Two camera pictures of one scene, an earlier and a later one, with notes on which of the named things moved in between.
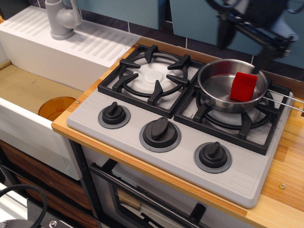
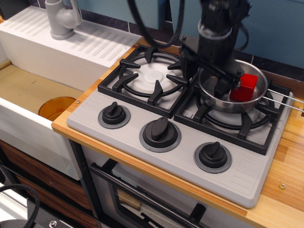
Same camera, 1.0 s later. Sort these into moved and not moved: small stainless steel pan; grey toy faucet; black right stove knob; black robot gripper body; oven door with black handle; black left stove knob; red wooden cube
Moved: black robot gripper body
Not moved: black left stove knob; grey toy faucet; small stainless steel pan; black right stove knob; oven door with black handle; red wooden cube
